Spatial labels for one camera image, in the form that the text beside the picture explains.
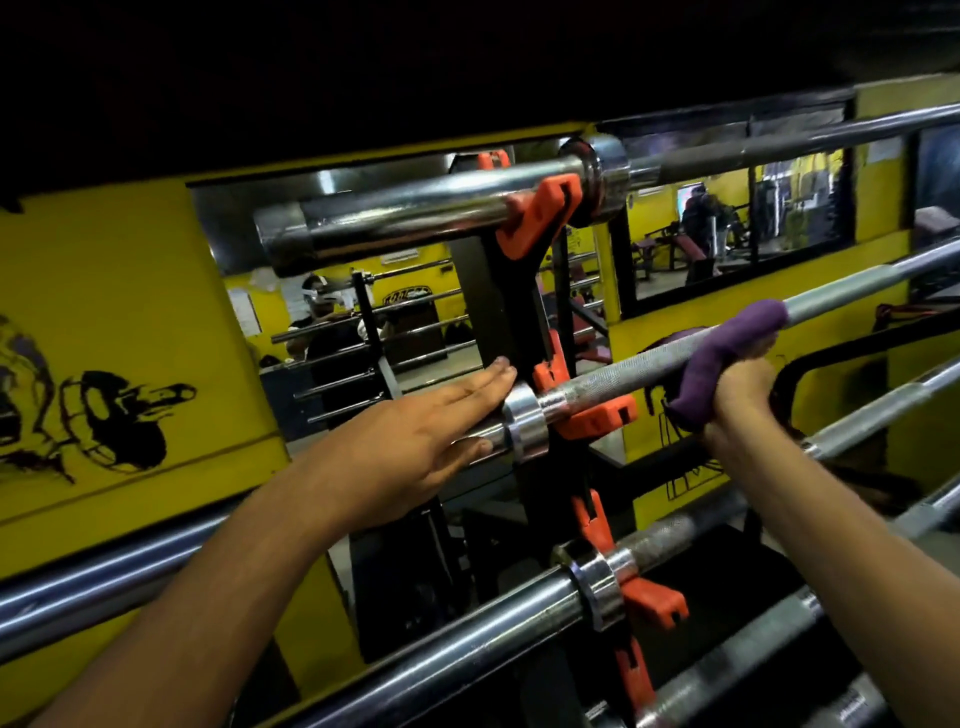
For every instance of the person's right hand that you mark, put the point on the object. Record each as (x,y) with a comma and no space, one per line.
(742,405)

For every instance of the person's left hand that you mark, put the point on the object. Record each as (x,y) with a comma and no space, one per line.
(390,457)

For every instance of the person's left middle finger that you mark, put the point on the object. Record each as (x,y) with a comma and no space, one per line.
(472,375)

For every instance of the person's right fingers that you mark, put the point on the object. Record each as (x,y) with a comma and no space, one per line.
(757,347)

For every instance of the person's left thumb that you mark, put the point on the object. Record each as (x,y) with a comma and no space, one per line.
(469,456)

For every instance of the purple cloth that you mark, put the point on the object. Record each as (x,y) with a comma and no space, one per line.
(712,360)

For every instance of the chrome barbell with knurled shaft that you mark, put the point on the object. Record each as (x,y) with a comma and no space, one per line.
(622,369)

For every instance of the person's left forearm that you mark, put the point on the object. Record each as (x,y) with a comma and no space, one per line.
(195,622)

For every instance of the person's right forearm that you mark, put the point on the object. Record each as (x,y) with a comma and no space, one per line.
(855,577)

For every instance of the black curved metal tube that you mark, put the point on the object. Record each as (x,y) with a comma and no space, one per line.
(825,356)

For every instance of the black barbell rack upright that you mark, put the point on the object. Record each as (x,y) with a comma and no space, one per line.
(502,300)

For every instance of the orange rack hook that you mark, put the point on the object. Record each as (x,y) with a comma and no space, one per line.
(536,217)
(636,675)
(493,159)
(652,600)
(592,420)

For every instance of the chrome barbell with dark shaft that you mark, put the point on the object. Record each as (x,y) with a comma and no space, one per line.
(420,210)

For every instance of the white paper sign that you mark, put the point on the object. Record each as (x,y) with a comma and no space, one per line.
(885,150)

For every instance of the black framed wall mirror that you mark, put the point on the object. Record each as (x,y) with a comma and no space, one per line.
(780,217)

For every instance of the large wall mirror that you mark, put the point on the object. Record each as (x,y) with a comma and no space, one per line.
(337,315)

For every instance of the narrow wall mirror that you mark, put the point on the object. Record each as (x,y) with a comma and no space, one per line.
(937,210)

